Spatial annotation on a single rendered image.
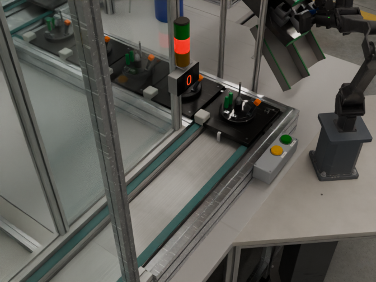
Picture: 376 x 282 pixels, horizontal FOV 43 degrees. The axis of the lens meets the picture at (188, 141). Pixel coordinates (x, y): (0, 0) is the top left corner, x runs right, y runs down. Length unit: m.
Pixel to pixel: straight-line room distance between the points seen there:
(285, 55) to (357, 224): 0.73
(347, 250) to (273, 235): 1.14
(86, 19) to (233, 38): 1.84
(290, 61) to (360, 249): 1.18
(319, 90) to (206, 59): 0.55
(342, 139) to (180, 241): 0.64
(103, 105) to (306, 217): 1.05
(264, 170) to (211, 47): 0.94
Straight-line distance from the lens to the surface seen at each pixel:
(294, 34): 1.87
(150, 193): 1.61
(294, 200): 1.69
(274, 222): 1.62
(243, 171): 1.62
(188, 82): 1.59
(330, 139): 1.64
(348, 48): 4.19
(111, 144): 0.82
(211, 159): 1.71
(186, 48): 1.51
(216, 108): 1.83
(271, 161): 1.66
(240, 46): 2.41
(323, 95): 2.15
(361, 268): 2.65
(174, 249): 1.42
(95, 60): 0.71
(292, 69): 1.98
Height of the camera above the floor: 2.14
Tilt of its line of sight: 44 degrees down
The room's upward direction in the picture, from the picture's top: straight up
